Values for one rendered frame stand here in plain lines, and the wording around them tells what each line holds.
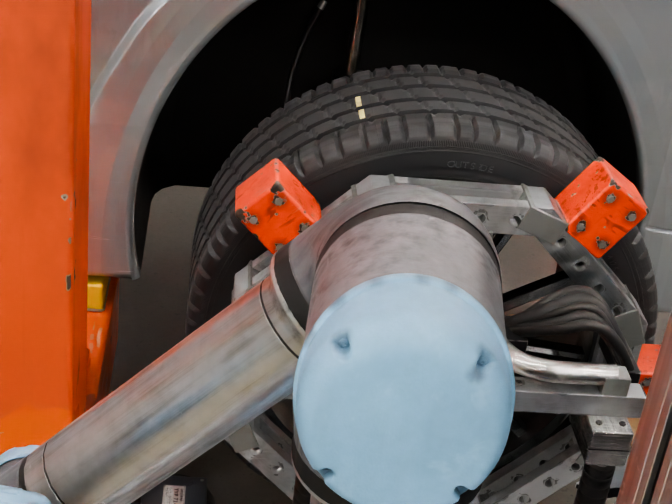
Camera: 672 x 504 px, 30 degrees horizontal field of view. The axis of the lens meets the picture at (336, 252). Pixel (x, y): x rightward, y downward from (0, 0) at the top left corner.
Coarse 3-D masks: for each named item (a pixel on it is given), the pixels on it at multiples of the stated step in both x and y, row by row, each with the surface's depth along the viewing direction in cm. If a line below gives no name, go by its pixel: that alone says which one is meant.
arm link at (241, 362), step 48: (384, 192) 76; (432, 192) 76; (288, 288) 81; (192, 336) 87; (240, 336) 84; (288, 336) 82; (144, 384) 88; (192, 384) 85; (240, 384) 84; (288, 384) 85; (96, 432) 89; (144, 432) 87; (192, 432) 86; (0, 480) 94; (48, 480) 91; (96, 480) 89; (144, 480) 89
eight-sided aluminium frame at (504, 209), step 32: (352, 192) 155; (448, 192) 156; (480, 192) 156; (512, 192) 157; (544, 192) 157; (512, 224) 154; (544, 224) 154; (576, 256) 157; (608, 288) 160; (640, 320) 162; (256, 448) 171; (288, 448) 175; (544, 448) 178; (576, 448) 174; (288, 480) 172; (512, 480) 180; (544, 480) 175
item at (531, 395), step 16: (528, 384) 145; (544, 384) 145; (560, 384) 145; (576, 384) 146; (640, 384) 147; (528, 400) 144; (544, 400) 144; (560, 400) 144; (576, 400) 144; (592, 400) 145; (608, 400) 145; (624, 400) 145; (640, 400) 145; (624, 416) 146; (640, 416) 146
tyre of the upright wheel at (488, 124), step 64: (256, 128) 178; (320, 128) 164; (384, 128) 159; (448, 128) 157; (512, 128) 160; (576, 128) 181; (320, 192) 160; (192, 256) 180; (256, 256) 164; (640, 256) 168; (192, 320) 169
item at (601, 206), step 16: (592, 176) 156; (608, 176) 153; (624, 176) 159; (576, 192) 157; (592, 192) 154; (608, 192) 153; (624, 192) 153; (576, 208) 155; (592, 208) 154; (608, 208) 154; (624, 208) 154; (640, 208) 154; (576, 224) 155; (592, 224) 155; (608, 224) 155; (624, 224) 155; (592, 240) 156; (608, 240) 156
